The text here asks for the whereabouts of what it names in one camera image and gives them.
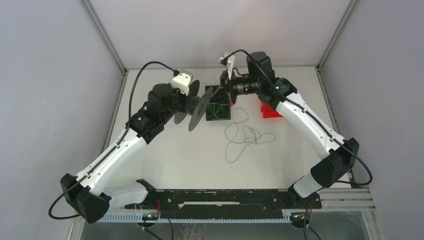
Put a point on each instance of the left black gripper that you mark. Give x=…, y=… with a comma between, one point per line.
x=185, y=98

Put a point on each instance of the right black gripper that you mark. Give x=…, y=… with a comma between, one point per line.
x=228, y=84

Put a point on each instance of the dark grey cable spool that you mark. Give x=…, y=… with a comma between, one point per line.
x=200, y=106

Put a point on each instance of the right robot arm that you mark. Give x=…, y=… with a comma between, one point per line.
x=337, y=154

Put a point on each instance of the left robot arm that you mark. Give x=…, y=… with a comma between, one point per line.
x=86, y=191

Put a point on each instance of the black plastic bin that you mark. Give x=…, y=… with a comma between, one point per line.
x=218, y=107

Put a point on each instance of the red plastic bin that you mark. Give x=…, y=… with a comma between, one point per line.
x=268, y=112

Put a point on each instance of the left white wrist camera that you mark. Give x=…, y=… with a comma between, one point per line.
x=182, y=81

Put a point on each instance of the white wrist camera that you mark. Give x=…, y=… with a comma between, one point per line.
x=227, y=59
x=182, y=81

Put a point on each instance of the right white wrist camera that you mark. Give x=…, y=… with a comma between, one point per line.
x=227, y=59

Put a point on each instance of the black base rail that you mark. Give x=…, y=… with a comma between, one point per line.
x=225, y=204

